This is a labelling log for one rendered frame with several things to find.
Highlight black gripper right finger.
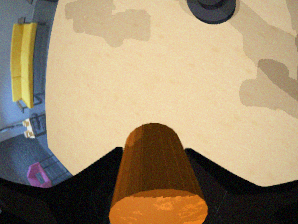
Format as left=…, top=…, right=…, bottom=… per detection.
left=185, top=148, right=298, bottom=224

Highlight orange knob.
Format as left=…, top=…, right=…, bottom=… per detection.
left=109, top=123, right=208, bottom=224

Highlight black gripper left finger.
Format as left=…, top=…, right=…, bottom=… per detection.
left=0, top=147, right=122, bottom=224

